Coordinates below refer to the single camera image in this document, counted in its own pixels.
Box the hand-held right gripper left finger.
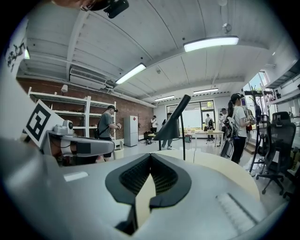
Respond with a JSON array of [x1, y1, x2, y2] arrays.
[[60, 152, 152, 236]]

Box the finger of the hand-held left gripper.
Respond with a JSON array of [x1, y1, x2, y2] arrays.
[[77, 137, 115, 156]]

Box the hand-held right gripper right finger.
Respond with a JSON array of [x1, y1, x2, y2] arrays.
[[135, 153, 269, 240]]

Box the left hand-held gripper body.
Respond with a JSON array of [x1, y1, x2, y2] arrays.
[[23, 99, 78, 156]]

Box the black desk lamp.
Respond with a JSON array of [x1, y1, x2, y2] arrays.
[[153, 94, 192, 162]]

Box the person's left hand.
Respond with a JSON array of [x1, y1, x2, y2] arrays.
[[56, 155, 78, 166]]

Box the cream trash bin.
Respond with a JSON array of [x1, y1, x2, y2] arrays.
[[113, 140, 125, 160]]

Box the grey refrigerator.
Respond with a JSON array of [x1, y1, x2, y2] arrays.
[[123, 115, 139, 148]]

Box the person's white printed shirt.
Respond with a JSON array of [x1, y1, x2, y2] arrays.
[[1, 18, 38, 141]]

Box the white metal shelving unit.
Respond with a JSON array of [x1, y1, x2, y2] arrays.
[[28, 86, 117, 141]]

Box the white air conditioner unit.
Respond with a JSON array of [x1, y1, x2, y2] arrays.
[[69, 67, 107, 90]]

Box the long white-legged table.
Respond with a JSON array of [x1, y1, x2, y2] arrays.
[[195, 130, 225, 148]]

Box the black-framed glass doors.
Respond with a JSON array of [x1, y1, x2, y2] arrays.
[[166, 100, 215, 132]]

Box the black office chair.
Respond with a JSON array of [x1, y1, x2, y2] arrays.
[[255, 112, 297, 195], [282, 145, 300, 200]]

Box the black coat rack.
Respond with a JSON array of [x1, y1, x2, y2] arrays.
[[248, 84, 265, 176]]

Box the person's face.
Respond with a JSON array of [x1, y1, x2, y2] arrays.
[[51, 0, 111, 11]]

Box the black head-mounted camera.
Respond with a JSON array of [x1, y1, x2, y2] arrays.
[[103, 0, 130, 19]]

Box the grey wall shelf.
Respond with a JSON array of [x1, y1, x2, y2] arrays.
[[262, 60, 300, 106]]

